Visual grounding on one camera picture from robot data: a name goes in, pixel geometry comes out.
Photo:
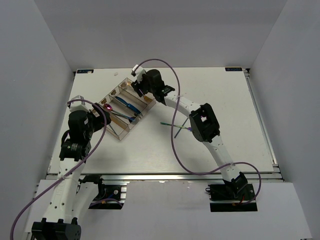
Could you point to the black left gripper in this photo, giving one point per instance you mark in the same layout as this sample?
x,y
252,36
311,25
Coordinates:
x,y
99,120

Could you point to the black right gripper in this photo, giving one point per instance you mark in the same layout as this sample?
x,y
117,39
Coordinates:
x,y
137,86

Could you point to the gold ornate fork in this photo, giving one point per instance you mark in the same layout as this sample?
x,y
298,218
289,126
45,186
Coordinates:
x,y
143,98

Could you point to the gold bowl rainbow spoon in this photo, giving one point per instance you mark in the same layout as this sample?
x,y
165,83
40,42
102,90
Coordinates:
x,y
109,108

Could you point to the blue knife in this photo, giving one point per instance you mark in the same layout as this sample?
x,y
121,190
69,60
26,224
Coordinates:
x,y
128,106

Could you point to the black spoon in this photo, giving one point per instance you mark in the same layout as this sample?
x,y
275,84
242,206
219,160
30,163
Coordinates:
x,y
120,115

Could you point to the rainbow fork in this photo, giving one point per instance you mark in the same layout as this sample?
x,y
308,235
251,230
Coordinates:
x,y
176,126

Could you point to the black knife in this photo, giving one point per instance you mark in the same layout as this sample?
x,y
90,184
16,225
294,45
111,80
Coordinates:
x,y
136,118

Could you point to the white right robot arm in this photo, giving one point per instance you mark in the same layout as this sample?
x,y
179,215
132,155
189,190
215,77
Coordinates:
x,y
204,124

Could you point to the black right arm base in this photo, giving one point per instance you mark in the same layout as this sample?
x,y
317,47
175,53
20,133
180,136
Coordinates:
x,y
221,201

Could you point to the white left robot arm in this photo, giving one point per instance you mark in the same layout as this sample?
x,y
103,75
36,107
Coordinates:
x,y
71,196

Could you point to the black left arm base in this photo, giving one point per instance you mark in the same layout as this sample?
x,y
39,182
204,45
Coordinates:
x,y
108,196

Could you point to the clear smoked compartment organizer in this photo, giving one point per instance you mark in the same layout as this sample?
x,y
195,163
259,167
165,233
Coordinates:
x,y
121,125

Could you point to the blue label sticker left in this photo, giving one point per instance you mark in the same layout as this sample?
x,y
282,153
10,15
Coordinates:
x,y
84,71

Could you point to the blue label sticker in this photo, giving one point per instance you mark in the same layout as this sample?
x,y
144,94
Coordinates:
x,y
233,69
84,71

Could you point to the blue label sticker right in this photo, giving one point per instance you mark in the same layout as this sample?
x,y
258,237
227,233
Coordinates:
x,y
233,69

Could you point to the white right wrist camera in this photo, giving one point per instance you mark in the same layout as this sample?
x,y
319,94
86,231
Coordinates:
x,y
138,72

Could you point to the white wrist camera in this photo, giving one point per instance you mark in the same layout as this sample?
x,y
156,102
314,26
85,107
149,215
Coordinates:
x,y
138,72
79,105

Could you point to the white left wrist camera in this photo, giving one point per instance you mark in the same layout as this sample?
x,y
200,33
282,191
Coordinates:
x,y
79,105

